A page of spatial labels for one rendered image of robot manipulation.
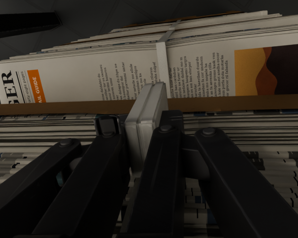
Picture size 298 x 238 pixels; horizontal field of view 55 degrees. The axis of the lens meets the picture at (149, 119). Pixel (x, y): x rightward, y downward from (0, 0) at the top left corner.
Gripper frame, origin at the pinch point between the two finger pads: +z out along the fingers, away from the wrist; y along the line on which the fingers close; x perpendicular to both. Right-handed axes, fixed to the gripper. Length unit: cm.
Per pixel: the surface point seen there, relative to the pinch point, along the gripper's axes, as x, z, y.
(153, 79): -0.7, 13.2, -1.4
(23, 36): 2, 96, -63
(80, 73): 0.8, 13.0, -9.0
